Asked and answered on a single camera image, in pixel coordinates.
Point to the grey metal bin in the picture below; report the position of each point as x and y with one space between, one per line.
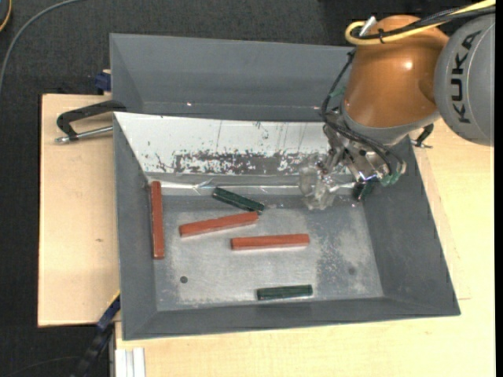
251 265

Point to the dark green flat block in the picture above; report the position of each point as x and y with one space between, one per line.
237 199
285 292

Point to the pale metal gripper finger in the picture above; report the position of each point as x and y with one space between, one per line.
323 195
308 179

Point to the red-brown flat block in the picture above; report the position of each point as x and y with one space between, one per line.
218 224
157 220
270 242

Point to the pale wood board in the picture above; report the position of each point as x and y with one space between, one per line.
76 218

